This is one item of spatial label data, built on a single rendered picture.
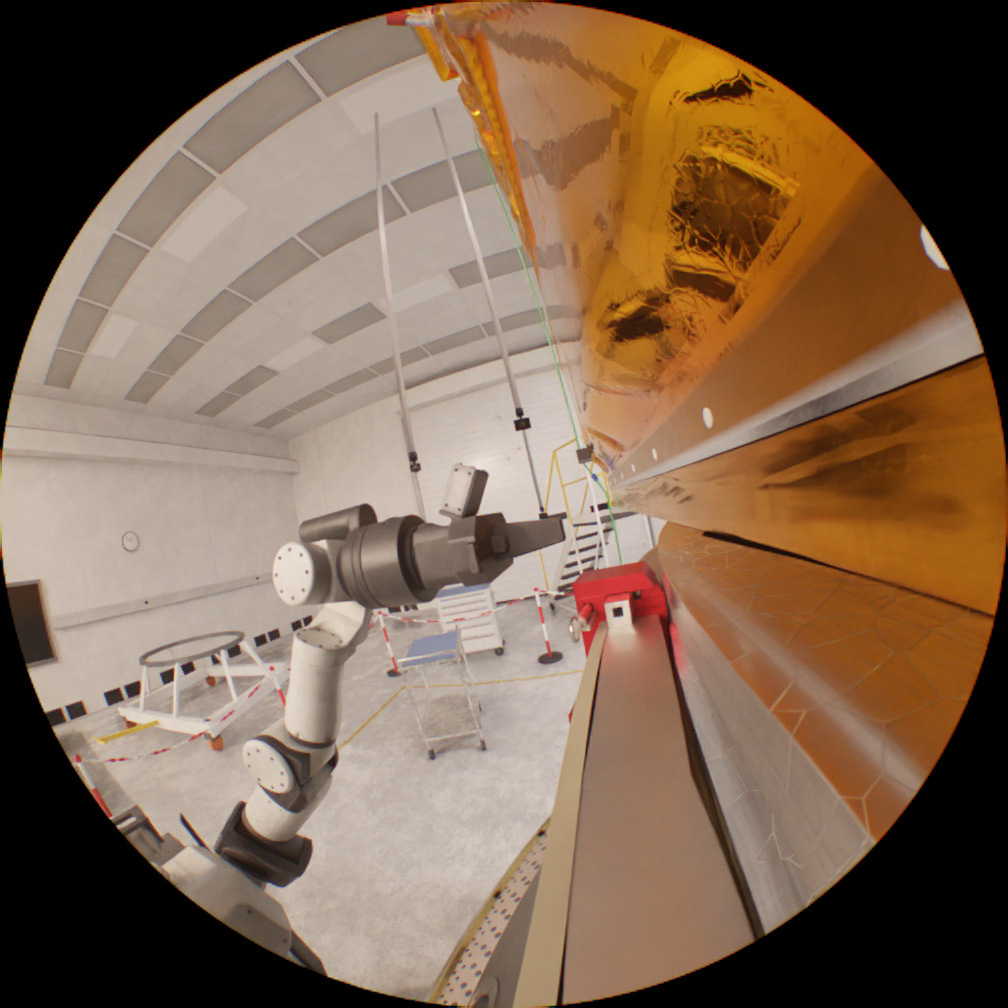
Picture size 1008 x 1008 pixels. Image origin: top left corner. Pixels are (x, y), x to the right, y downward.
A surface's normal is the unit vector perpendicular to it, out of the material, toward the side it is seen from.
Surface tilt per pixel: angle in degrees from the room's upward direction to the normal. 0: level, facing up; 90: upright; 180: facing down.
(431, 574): 90
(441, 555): 90
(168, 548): 90
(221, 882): 34
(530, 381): 90
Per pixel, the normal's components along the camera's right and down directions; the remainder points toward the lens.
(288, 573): -0.26, -0.17
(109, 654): 0.95, -0.22
